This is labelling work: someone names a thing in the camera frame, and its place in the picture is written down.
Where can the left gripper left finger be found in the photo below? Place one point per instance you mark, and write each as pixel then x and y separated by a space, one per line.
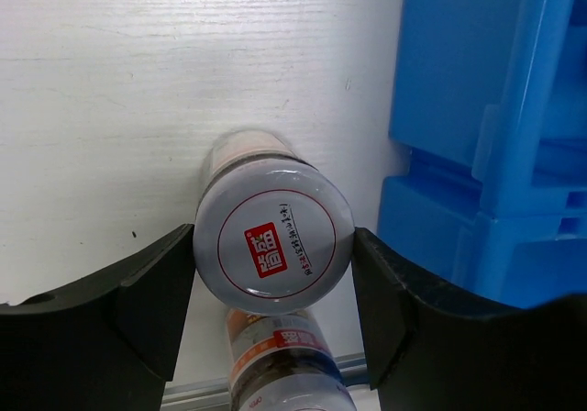
pixel 108 341

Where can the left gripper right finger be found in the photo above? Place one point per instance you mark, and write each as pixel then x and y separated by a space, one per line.
pixel 431 345

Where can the silver-lid jar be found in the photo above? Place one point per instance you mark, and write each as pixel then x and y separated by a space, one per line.
pixel 271 233
pixel 282 363

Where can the near blue storage bin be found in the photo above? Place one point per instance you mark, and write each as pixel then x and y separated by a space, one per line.
pixel 519 261

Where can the blue storage bin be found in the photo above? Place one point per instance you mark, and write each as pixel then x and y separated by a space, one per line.
pixel 519 261
pixel 496 91

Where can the left near silver-lid jar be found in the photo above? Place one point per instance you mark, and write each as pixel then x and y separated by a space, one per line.
pixel 282 363

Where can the middle blue storage bin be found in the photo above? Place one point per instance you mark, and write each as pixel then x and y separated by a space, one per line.
pixel 496 91

